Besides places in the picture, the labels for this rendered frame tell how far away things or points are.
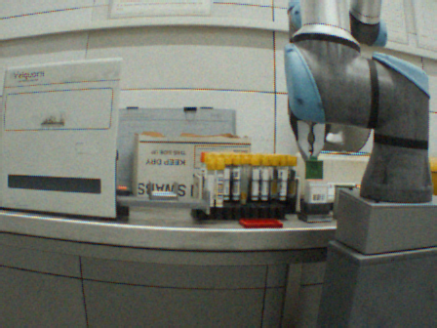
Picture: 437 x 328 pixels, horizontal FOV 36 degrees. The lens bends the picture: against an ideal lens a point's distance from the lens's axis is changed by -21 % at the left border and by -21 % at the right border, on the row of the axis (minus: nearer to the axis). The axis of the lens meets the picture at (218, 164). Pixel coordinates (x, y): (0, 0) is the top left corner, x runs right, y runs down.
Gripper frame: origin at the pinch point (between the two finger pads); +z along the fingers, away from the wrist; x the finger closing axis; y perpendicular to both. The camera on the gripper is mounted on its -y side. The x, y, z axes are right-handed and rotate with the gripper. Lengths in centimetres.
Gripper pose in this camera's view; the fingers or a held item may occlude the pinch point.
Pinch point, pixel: (310, 159)
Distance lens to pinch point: 162.8
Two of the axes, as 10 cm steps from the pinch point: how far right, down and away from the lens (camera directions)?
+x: -9.9, -0.3, -1.2
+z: -0.3, 10.0, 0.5
